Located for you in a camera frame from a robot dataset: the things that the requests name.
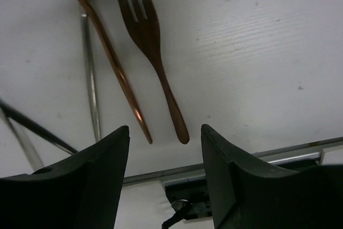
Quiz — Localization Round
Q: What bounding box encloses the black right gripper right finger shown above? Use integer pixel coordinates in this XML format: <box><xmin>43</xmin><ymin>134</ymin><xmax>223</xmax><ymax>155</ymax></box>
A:
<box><xmin>201</xmin><ymin>124</ymin><xmax>342</xmax><ymax>228</ymax></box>

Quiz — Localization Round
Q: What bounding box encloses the dark wooden fork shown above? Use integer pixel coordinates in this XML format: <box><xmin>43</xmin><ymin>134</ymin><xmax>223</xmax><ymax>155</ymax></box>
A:
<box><xmin>118</xmin><ymin>0</ymin><xmax>190</xmax><ymax>144</ymax></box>

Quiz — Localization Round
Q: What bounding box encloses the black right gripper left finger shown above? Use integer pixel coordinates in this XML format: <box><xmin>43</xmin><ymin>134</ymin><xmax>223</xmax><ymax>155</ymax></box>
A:
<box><xmin>1</xmin><ymin>125</ymin><xmax>130</xmax><ymax>228</ymax></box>

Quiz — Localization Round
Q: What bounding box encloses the silver fork beside copper fork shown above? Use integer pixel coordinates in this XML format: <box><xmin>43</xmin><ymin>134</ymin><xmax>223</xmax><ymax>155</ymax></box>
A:
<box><xmin>80</xmin><ymin>7</ymin><xmax>101</xmax><ymax>142</ymax></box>

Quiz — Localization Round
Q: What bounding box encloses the black handled fork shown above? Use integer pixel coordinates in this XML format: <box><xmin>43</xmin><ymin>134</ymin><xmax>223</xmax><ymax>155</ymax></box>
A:
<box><xmin>1</xmin><ymin>99</ymin><xmax>78</xmax><ymax>155</ymax></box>

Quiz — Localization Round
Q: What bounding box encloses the silver metal fork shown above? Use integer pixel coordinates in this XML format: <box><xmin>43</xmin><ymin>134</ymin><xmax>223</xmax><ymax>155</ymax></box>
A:
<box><xmin>1</xmin><ymin>108</ymin><xmax>44</xmax><ymax>171</ymax></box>

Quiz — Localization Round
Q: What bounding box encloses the copper metal fork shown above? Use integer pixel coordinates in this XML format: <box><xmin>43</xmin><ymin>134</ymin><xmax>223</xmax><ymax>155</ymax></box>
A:
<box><xmin>41</xmin><ymin>0</ymin><xmax>154</xmax><ymax>145</ymax></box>

